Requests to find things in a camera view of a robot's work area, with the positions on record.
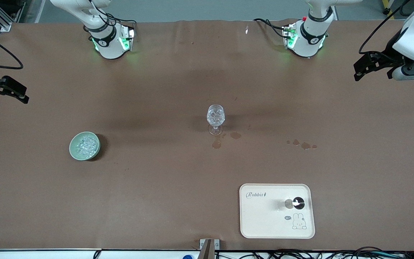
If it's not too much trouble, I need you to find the clear cut-glass wine glass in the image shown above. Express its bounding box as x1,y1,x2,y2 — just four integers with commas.
207,105,226,136

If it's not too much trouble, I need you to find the brown table cover sheet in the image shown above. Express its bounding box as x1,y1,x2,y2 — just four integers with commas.
0,19,414,251

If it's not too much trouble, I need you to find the cream rabbit print tray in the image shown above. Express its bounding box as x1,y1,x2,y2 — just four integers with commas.
239,183,316,239

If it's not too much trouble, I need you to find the aluminium frame profile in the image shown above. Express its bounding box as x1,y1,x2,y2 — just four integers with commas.
0,0,26,33

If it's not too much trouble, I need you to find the pile of clear ice cubes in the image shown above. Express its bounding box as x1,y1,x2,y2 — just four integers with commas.
75,136,98,157

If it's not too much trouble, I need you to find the tangle of black cables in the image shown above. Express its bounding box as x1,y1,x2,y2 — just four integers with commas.
214,246,414,259

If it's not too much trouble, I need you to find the green ceramic bowl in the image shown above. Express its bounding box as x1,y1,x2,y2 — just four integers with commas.
69,132,101,161

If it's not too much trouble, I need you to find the grey metal bracket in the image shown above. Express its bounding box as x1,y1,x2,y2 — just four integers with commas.
199,239,220,259

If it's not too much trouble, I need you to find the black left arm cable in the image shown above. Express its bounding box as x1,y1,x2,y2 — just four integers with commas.
359,0,412,54

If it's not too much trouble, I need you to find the black base cable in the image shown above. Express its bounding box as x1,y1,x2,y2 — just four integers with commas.
253,18,287,38
88,0,137,33

